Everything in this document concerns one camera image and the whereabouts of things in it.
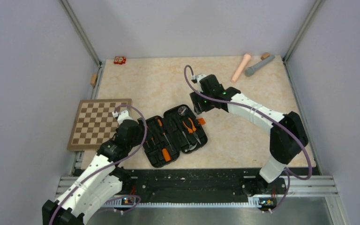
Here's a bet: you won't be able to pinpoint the left wooden block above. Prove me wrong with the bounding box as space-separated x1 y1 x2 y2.
90 74 98 87

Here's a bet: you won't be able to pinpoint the wooden chessboard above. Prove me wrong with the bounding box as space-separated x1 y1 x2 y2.
67 98 132 151

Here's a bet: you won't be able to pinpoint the grey toy microphone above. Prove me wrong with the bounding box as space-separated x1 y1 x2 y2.
245 55 275 77

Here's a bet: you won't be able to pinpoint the aluminium frame rail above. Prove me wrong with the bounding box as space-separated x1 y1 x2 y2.
48 175 352 225

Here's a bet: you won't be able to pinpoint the black plastic tool case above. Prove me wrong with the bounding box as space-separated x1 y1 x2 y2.
143 104 208 168

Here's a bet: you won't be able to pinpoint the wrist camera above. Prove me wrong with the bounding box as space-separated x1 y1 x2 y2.
112 110 134 125
191 74 206 83

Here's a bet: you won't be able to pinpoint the back wooden block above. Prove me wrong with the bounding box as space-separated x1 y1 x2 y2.
260 52 270 60

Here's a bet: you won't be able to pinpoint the pink toy microphone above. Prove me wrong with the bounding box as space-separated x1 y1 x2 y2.
230 53 252 83

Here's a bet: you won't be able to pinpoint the long orange handled screwdriver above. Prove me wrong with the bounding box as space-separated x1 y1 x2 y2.
162 148 172 162

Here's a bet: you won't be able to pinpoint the purple cable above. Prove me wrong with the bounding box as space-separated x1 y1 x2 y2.
183 65 313 215
48 105 148 225

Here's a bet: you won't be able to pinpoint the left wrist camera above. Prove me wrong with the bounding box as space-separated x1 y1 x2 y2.
112 110 134 125

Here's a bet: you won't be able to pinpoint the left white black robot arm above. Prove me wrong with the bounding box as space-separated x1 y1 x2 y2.
42 116 147 225

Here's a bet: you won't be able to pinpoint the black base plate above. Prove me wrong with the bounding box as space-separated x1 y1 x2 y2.
119 168 286 203

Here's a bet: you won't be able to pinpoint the wooden block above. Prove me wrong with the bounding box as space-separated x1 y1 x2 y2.
90 74 98 87
260 52 270 60

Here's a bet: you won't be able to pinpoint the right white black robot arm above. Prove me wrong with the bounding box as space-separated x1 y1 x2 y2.
188 74 309 196

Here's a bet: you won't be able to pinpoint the orange handled pliers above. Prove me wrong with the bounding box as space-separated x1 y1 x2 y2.
182 117 201 144

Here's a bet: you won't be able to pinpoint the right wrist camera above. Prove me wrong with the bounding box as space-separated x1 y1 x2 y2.
191 74 206 83

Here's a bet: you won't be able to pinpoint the red toy car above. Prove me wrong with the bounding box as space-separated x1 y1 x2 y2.
113 56 127 65

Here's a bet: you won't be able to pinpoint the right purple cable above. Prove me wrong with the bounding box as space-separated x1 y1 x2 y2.
183 65 313 215

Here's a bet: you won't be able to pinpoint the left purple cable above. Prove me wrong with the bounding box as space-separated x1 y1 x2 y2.
48 105 148 225

